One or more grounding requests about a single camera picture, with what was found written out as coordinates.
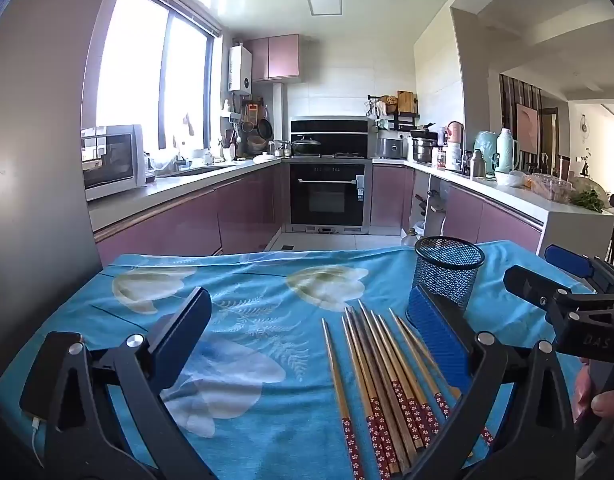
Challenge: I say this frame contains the stainless steel pot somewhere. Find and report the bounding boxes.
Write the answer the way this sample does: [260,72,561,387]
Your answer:
[411,129,436,163]

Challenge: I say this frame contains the clear plastic container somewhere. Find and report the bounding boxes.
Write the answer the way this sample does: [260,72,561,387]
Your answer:
[529,172,575,203]

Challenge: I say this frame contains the pink kitchen base cabinets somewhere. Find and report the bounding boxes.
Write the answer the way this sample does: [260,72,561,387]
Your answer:
[372,165,544,256]
[94,165,288,266]

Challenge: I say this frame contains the black wall rack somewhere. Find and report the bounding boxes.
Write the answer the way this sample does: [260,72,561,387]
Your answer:
[368,92,420,131]

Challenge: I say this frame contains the framed wall painting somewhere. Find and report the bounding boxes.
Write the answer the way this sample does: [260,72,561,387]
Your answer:
[516,102,540,141]

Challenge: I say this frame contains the blue floral tablecloth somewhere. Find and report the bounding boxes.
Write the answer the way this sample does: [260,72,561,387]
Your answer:
[0,240,595,480]

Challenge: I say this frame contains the black wok with lid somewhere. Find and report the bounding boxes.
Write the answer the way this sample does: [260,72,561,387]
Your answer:
[291,135,322,157]

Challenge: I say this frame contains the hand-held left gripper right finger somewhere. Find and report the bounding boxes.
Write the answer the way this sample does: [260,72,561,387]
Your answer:
[406,286,578,480]

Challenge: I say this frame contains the black range hood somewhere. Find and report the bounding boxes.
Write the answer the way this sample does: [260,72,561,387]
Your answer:
[290,116,370,158]

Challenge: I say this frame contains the white water heater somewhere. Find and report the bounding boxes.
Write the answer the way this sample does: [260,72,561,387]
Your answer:
[229,45,252,97]

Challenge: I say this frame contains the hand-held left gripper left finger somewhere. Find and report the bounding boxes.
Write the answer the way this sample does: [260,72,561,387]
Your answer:
[19,286,212,480]

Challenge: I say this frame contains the grey refrigerator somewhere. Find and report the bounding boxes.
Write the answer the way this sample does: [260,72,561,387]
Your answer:
[0,0,135,391]

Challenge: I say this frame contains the white microwave oven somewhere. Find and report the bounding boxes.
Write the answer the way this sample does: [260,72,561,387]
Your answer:
[81,124,146,203]

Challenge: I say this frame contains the silver rice cooker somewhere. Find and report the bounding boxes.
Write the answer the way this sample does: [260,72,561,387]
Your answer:
[376,135,408,160]

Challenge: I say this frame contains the bundle of wooden chopsticks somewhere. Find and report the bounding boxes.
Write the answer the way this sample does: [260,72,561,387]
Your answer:
[321,300,495,480]

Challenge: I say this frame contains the person's right hand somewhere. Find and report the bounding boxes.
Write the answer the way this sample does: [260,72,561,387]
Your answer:
[573,359,614,423]

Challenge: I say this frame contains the mint green kettle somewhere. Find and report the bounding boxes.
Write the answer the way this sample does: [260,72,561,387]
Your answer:
[474,131,498,163]

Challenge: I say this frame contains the black mesh utensil holder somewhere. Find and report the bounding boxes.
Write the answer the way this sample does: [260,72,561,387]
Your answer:
[407,236,486,328]

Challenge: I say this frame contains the pink wall cabinet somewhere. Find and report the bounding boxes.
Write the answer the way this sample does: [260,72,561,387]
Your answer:
[244,34,301,83]

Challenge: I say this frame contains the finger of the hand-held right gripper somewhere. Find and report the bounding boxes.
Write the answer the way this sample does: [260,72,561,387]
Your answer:
[543,244,614,296]
[503,265,614,328]

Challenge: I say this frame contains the kitchen window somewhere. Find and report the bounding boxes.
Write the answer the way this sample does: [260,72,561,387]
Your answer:
[94,0,222,153]

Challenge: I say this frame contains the green leafy vegetables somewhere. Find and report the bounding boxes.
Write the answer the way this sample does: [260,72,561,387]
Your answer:
[569,187,608,213]

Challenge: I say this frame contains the black built-in oven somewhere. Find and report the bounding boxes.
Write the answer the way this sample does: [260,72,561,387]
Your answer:
[289,160,368,228]

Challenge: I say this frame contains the mint green thermos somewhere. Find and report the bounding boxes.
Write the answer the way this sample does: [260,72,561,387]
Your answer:
[496,127,520,173]

